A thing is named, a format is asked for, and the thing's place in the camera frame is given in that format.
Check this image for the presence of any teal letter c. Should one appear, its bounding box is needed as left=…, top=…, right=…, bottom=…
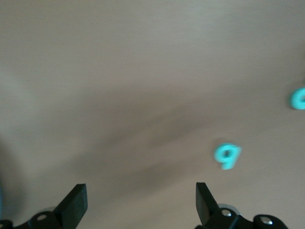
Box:
left=289, top=87, right=305, bottom=110

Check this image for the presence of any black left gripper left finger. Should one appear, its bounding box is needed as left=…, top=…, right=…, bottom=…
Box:
left=28, top=183, right=88, bottom=229

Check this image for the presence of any teal letter g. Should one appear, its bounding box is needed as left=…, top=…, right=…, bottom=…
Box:
left=213, top=142, right=243, bottom=170

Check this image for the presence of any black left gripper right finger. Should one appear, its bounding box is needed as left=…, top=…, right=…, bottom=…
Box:
left=195, top=182, right=239, bottom=229

